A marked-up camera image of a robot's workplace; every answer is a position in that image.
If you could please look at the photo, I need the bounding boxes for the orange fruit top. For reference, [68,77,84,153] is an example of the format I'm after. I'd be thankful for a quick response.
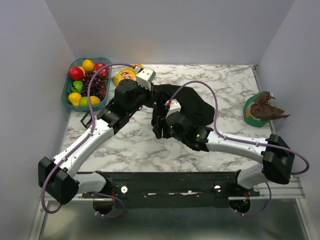
[82,59,95,72]

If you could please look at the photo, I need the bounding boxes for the red dragon fruit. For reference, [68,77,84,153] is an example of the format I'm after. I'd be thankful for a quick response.
[93,62,109,81]

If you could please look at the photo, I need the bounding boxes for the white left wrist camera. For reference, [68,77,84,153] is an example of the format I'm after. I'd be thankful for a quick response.
[136,67,156,91]

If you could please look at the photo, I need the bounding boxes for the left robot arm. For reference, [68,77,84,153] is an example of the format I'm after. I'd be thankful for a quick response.
[38,79,152,205]

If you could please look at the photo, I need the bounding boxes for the green lime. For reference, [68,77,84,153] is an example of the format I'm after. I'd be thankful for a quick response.
[78,96,89,107]

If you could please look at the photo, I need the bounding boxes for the red apple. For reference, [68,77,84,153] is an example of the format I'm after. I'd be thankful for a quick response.
[68,66,84,81]

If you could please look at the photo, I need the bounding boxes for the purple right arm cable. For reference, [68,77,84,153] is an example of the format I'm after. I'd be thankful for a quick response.
[167,80,310,217]

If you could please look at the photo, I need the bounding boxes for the black printed t-shirt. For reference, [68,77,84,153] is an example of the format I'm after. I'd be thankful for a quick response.
[151,84,215,126]

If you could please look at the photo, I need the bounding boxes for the orange fruit bottom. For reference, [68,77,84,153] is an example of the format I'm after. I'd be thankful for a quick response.
[89,96,101,105]

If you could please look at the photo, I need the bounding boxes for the green watermelon toy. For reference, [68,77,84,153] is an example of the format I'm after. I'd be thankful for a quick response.
[70,80,84,94]

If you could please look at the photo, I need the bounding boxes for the orange fruit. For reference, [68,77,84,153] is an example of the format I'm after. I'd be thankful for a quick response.
[89,96,101,105]
[82,59,95,72]

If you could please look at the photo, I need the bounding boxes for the teal plastic fruit basket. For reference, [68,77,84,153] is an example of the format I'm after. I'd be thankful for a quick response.
[61,57,112,112]

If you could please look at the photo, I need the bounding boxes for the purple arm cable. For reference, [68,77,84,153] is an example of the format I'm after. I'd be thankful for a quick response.
[40,62,137,218]
[167,80,310,217]

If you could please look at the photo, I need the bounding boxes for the purple grapes bunch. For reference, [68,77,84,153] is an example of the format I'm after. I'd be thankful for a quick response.
[81,71,108,101]

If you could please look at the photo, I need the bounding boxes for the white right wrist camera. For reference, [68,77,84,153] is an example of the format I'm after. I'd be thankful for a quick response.
[164,99,181,117]

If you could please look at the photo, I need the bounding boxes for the black brooch stand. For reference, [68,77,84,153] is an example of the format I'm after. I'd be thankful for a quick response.
[80,111,92,129]

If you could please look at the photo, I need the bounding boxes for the yellow chips bag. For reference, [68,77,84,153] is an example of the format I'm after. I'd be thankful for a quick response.
[111,63,145,87]

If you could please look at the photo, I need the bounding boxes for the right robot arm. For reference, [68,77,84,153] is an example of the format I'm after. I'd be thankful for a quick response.
[151,111,295,196]

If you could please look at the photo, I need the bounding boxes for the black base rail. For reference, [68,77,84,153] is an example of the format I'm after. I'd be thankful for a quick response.
[82,170,261,209]

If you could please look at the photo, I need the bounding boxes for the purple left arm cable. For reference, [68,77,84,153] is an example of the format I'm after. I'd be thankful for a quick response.
[40,62,137,218]

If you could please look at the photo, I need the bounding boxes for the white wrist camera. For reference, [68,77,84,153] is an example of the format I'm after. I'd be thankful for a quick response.
[136,67,156,91]
[164,99,181,117]

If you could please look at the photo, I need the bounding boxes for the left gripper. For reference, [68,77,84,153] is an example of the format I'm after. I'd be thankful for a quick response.
[126,80,160,115]

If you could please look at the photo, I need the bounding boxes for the aluminium frame rail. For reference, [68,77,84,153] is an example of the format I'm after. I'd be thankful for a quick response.
[259,176,307,200]

